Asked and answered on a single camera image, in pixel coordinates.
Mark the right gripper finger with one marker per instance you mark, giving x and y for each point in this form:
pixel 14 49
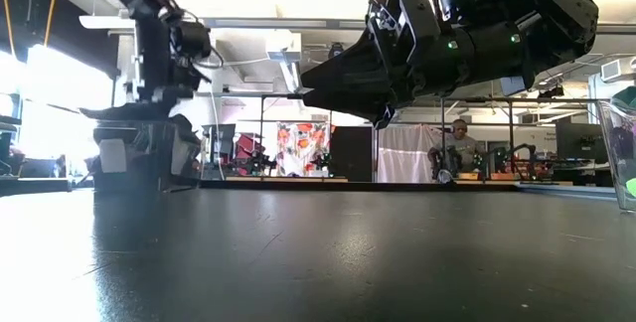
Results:
pixel 358 68
pixel 363 106

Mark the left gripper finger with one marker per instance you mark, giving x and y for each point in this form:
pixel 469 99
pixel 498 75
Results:
pixel 181 99
pixel 129 112

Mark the clear plastic bin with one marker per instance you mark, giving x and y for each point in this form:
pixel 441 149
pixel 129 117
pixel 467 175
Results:
pixel 608 193
pixel 149 183

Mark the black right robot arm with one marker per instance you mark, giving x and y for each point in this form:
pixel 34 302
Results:
pixel 546 14

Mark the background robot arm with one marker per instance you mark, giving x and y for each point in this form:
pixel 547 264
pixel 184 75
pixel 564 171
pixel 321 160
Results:
pixel 442 163
pixel 507 155

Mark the black cabinet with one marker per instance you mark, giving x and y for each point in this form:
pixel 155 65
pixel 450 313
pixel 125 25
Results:
pixel 350 153

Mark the white curtain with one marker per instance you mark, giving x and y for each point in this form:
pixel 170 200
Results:
pixel 405 155

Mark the large bright window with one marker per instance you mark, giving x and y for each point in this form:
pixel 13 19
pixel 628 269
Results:
pixel 59 113

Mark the floral patterned poster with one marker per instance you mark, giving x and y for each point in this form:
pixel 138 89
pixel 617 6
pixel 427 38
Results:
pixel 298 148

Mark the white ceiling box unit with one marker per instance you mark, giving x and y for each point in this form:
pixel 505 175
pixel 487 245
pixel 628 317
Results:
pixel 283 44

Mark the person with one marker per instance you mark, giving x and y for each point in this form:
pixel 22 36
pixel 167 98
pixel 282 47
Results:
pixel 462 145

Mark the wooden background table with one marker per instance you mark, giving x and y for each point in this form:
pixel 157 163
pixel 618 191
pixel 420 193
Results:
pixel 288 179

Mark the small black ceiling device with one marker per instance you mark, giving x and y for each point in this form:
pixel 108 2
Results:
pixel 550 92

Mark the black background monitor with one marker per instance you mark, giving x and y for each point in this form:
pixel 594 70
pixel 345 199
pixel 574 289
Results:
pixel 581 140

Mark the black overhead camera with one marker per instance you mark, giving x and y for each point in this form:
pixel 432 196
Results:
pixel 337 49

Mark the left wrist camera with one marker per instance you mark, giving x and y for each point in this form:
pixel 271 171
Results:
pixel 193 41

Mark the aluminium overhead frame beam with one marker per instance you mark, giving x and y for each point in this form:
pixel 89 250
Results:
pixel 298 24

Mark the black metal rig frame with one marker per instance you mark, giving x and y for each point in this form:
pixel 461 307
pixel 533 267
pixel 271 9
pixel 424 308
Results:
pixel 278 97

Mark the black aluminium table frame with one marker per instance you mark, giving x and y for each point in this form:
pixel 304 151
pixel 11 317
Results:
pixel 397 187

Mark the white wall vent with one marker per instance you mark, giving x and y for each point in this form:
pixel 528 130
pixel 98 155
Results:
pixel 611 69

